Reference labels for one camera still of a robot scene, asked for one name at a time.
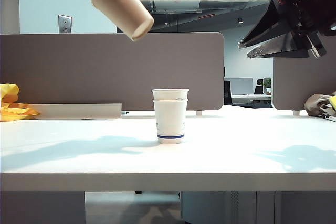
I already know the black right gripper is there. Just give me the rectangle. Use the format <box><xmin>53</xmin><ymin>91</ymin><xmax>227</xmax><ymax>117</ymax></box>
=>
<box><xmin>237</xmin><ymin>0</ymin><xmax>328</xmax><ymax>59</ymax></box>

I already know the brown paper cup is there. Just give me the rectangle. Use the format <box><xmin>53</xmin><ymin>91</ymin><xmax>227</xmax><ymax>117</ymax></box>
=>
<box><xmin>90</xmin><ymin>0</ymin><xmax>155</xmax><ymax>42</ymax></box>

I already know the white paper cup blue logo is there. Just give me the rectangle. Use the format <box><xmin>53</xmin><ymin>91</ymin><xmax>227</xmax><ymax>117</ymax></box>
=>
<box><xmin>152</xmin><ymin>99</ymin><xmax>189</xmax><ymax>145</ymax></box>
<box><xmin>151</xmin><ymin>88</ymin><xmax>190</xmax><ymax>101</ymax></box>

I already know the green potted plant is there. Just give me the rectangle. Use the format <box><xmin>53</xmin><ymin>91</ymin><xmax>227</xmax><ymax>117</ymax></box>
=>
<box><xmin>262</xmin><ymin>77</ymin><xmax>272</xmax><ymax>95</ymax></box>

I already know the black office chair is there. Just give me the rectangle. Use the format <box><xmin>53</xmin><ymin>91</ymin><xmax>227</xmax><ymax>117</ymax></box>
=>
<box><xmin>253</xmin><ymin>79</ymin><xmax>264</xmax><ymax>95</ymax></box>
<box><xmin>224</xmin><ymin>81</ymin><xmax>232</xmax><ymax>105</ymax></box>

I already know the white background desk screen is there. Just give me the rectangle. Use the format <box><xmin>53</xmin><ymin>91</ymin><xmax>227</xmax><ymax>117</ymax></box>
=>
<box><xmin>224</xmin><ymin>78</ymin><xmax>253</xmax><ymax>95</ymax></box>

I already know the white background desk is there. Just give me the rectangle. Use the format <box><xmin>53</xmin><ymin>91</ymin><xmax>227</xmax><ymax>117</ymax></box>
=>
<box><xmin>230</xmin><ymin>94</ymin><xmax>272</xmax><ymax>105</ymax></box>

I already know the wide grey desk divider panel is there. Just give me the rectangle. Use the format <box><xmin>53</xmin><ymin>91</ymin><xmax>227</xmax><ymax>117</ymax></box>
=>
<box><xmin>0</xmin><ymin>33</ymin><xmax>225</xmax><ymax>111</ymax></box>

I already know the yellow cloth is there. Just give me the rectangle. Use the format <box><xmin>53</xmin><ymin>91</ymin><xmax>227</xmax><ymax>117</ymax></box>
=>
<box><xmin>0</xmin><ymin>83</ymin><xmax>41</xmax><ymax>122</ymax></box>

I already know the grey under-desk cabinet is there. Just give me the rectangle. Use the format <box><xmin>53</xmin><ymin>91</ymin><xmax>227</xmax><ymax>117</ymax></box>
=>
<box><xmin>180</xmin><ymin>191</ymin><xmax>276</xmax><ymax>224</ymax></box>

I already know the metal wall switch plate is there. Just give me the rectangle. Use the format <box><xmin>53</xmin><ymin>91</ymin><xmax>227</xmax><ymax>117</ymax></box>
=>
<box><xmin>58</xmin><ymin>14</ymin><xmax>73</xmax><ymax>34</ymax></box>

